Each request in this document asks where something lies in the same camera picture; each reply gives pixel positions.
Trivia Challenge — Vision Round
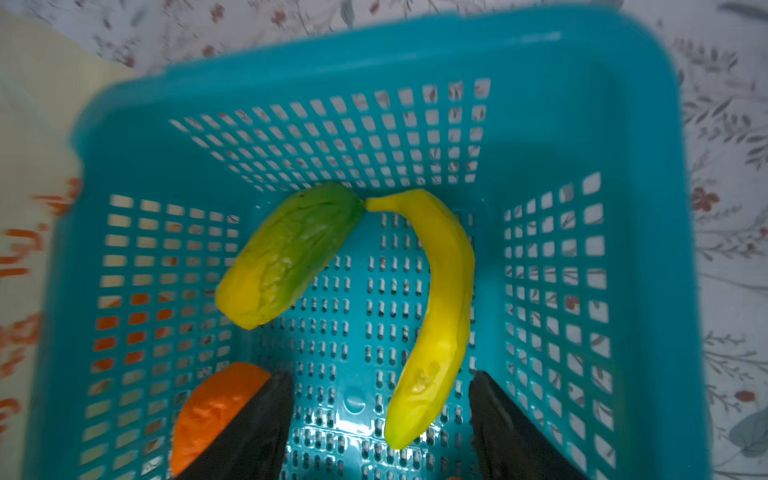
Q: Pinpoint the orange fruit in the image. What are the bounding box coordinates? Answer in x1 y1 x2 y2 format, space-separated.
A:
170 362 271 479

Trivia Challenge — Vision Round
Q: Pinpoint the green yellow mango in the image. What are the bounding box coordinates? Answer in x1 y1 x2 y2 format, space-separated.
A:
215 183 365 330

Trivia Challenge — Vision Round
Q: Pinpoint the yellow banana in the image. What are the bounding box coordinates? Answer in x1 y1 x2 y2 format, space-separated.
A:
365 189 475 450

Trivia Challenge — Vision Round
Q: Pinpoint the cream plastic bag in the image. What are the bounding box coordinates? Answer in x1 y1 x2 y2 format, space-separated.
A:
1 11 133 479

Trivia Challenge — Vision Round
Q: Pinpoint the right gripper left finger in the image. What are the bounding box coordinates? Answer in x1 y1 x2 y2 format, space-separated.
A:
177 371 294 479

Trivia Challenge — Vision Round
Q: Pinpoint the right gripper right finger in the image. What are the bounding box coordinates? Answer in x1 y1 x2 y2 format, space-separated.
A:
469 371 585 480

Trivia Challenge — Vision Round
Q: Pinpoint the teal plastic basket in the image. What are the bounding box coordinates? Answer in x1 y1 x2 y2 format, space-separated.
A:
22 5 711 479

